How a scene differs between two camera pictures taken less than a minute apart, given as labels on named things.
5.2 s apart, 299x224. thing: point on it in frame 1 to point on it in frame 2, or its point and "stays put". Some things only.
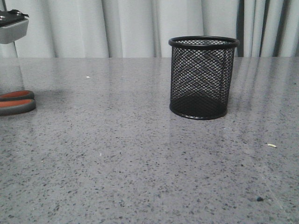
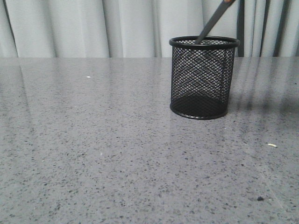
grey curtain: [143, 28] stays put
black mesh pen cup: [201, 72] stays put
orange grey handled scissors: [17, 102] to [221, 9]
